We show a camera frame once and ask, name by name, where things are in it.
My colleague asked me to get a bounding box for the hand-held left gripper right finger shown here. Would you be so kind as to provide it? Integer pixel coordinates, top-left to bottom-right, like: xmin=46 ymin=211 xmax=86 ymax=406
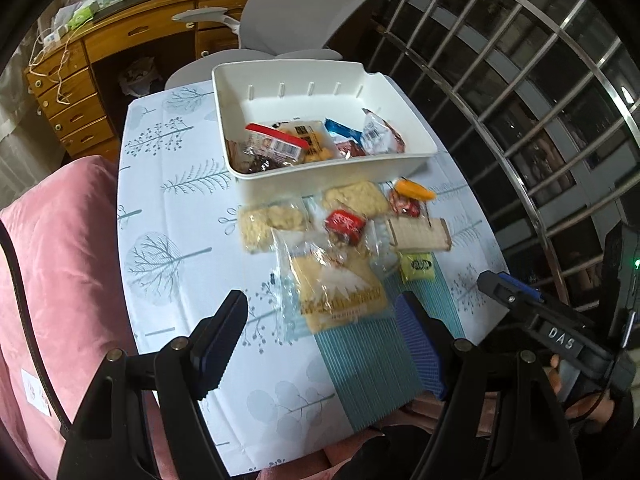
xmin=395 ymin=291 xmax=584 ymax=480

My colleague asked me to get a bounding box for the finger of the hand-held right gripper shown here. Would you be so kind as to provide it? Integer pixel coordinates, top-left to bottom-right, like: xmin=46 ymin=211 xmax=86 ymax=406
xmin=476 ymin=269 xmax=547 ymax=327

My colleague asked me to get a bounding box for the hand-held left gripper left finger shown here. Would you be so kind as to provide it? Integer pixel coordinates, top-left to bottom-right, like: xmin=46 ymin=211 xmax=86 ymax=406
xmin=57 ymin=290 xmax=249 ymax=480

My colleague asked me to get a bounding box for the small yellow green packet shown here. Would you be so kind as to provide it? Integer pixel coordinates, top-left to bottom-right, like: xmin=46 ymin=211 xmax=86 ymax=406
xmin=399 ymin=251 xmax=434 ymax=284

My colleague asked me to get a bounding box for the large clear bread packet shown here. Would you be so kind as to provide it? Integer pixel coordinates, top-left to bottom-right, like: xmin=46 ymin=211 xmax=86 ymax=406
xmin=274 ymin=244 xmax=389 ymax=334

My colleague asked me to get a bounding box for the beige wafer packet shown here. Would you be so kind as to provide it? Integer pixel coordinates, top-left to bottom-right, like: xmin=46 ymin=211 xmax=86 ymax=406
xmin=386 ymin=216 xmax=454 ymax=254

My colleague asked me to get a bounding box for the red and orange snack packet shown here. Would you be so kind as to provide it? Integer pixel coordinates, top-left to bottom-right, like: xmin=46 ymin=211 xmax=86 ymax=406
xmin=389 ymin=179 xmax=437 ymax=219

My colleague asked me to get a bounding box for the clear yellow cracker packet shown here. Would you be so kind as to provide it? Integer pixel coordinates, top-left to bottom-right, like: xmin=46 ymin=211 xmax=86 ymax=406
xmin=321 ymin=181 xmax=392 ymax=219
xmin=239 ymin=204 xmax=309 ymax=254

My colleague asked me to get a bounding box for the round red snack packet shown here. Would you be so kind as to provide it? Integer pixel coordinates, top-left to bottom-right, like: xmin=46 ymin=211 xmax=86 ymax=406
xmin=325 ymin=209 xmax=369 ymax=247

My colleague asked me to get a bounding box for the white barcode snack packet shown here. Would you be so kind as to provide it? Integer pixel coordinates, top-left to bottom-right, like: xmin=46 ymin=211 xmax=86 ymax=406
xmin=361 ymin=109 xmax=407 ymax=157

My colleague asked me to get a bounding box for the dark dried fruit packet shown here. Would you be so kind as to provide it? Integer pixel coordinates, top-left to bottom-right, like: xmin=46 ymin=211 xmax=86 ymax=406
xmin=244 ymin=122 xmax=307 ymax=172

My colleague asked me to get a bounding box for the blue and white snack packet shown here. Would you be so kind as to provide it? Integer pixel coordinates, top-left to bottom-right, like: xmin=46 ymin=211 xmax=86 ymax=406
xmin=324 ymin=118 xmax=362 ymax=144

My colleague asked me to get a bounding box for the orange fried snack packet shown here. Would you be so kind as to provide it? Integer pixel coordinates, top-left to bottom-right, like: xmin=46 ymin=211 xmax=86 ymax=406
xmin=277 ymin=120 xmax=337 ymax=164

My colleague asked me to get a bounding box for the white plastic storage box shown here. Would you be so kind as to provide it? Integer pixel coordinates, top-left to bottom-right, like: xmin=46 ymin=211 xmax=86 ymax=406
xmin=211 ymin=60 xmax=439 ymax=196

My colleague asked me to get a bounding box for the person's right hand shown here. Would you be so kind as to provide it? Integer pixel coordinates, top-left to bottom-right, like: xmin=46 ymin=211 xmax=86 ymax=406
xmin=549 ymin=354 xmax=614 ymax=429

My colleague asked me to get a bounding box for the person's black clothing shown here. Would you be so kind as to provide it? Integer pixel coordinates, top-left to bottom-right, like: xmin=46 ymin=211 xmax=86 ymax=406
xmin=320 ymin=425 xmax=436 ymax=480

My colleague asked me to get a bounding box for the tree printed tablecloth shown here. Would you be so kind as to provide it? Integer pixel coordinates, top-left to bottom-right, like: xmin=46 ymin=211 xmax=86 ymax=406
xmin=116 ymin=80 xmax=508 ymax=478

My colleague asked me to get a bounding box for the pink cushion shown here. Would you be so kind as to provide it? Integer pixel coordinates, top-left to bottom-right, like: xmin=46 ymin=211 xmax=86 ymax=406
xmin=0 ymin=155 xmax=166 ymax=480

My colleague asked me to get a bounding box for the metal window grille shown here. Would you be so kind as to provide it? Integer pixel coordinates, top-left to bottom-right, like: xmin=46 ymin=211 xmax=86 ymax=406
xmin=370 ymin=0 xmax=640 ymax=311

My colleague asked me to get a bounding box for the white plastic bag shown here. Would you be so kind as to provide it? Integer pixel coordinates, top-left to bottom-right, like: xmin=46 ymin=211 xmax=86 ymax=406
xmin=119 ymin=56 xmax=162 ymax=97

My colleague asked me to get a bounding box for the wooden desk with drawers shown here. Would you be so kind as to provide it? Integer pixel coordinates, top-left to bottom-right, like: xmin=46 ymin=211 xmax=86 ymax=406
xmin=25 ymin=0 xmax=256 ymax=158

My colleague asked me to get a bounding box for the grey office chair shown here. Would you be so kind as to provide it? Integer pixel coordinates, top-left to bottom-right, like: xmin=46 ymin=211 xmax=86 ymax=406
xmin=165 ymin=0 xmax=381 ymax=93

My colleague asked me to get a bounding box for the black keyboard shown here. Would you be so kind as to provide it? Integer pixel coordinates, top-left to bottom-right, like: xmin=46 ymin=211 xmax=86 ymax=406
xmin=92 ymin=0 xmax=164 ymax=24

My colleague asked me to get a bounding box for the green tissue pack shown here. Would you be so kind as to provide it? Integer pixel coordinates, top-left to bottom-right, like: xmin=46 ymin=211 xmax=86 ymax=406
xmin=66 ymin=1 xmax=99 ymax=29

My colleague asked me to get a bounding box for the black cable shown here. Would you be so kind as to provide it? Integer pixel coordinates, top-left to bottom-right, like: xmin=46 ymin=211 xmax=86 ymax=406
xmin=0 ymin=225 xmax=76 ymax=433

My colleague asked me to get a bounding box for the white charging cable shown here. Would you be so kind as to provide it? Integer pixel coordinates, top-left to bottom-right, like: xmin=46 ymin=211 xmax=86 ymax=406
xmin=27 ymin=30 xmax=72 ymax=107

